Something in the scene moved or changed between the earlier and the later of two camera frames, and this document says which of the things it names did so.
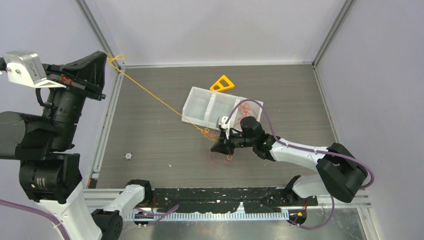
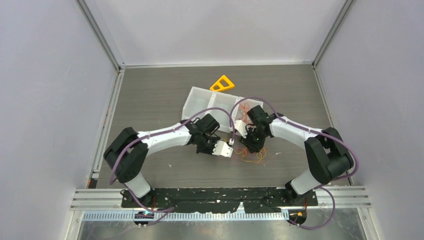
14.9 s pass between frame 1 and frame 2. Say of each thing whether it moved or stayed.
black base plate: stayed
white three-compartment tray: stayed
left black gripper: moved
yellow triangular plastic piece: stayed
